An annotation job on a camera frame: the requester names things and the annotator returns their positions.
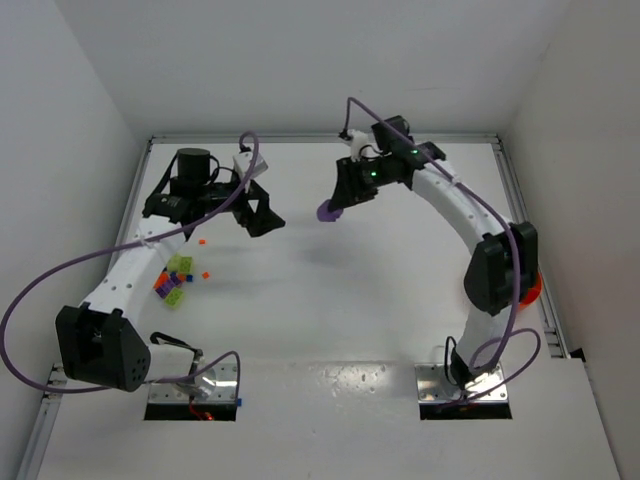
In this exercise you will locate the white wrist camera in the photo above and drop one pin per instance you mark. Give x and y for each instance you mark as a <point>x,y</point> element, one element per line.
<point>242,162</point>
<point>356,140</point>

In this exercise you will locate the metal base plate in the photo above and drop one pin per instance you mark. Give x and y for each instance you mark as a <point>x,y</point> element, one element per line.
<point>434,389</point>
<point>216,386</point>

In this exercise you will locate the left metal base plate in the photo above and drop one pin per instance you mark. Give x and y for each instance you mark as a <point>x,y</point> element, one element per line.
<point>216,386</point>

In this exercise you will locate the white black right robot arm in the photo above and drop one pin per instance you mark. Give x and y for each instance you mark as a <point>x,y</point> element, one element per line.
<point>504,255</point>

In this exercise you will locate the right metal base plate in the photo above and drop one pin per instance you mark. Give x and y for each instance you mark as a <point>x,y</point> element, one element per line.
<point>434,389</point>

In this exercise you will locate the orange lego plate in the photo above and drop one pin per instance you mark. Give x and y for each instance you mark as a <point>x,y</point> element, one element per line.
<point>163,276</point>

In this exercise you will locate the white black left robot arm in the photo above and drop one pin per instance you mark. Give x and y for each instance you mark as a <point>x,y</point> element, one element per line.
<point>98,340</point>

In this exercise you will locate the orange divided round container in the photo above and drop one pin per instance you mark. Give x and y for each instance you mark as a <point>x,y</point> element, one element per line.
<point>531,295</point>

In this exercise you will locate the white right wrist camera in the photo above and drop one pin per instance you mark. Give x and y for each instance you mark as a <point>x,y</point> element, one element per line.
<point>356,140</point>

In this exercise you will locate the purple stepped lego brick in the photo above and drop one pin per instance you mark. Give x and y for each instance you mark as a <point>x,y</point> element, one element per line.
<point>162,289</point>

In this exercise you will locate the purple round lego piece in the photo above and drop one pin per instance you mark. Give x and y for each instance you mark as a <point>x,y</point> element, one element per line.
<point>325,215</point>

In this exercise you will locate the light green lego brick low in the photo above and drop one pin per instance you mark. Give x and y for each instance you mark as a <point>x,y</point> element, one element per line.
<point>174,298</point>

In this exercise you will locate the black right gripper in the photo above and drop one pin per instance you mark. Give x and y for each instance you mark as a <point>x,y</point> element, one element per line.
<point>347,173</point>

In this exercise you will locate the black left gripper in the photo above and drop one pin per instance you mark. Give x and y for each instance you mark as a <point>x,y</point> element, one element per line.
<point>245,207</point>

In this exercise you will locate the light green lego brick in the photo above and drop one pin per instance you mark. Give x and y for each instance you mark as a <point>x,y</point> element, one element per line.
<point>180,264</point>

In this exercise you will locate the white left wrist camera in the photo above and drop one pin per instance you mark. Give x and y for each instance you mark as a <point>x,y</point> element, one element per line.
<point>242,162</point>

